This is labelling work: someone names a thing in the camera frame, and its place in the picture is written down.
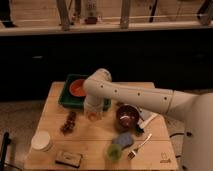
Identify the silver fork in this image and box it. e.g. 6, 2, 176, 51
128, 133, 152, 160

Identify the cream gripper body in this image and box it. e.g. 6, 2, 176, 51
84, 96, 104, 120

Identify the white paper cup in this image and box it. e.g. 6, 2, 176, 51
31, 131, 52, 151

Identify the black floor cable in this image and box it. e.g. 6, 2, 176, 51
169, 131, 188, 138

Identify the green plastic tray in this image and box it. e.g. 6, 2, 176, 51
58, 73, 112, 112

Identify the orange bowl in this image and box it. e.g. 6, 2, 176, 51
69, 79, 86, 97

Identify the white handled black brush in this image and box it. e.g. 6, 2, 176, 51
136, 113, 157, 134

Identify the dark grape bunch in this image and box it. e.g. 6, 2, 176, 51
60, 111, 76, 135

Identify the black stand at left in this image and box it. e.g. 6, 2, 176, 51
0, 132, 11, 171

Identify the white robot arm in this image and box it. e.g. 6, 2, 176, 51
83, 68, 213, 171

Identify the orange apple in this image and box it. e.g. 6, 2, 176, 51
88, 113, 99, 121

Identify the dark red bowl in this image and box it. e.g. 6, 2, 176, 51
116, 105, 139, 130

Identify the dark rectangular block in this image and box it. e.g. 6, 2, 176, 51
55, 151, 82, 168

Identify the grey spatula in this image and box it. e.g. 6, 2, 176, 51
139, 108, 151, 121

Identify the green plastic cup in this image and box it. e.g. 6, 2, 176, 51
106, 144, 122, 162

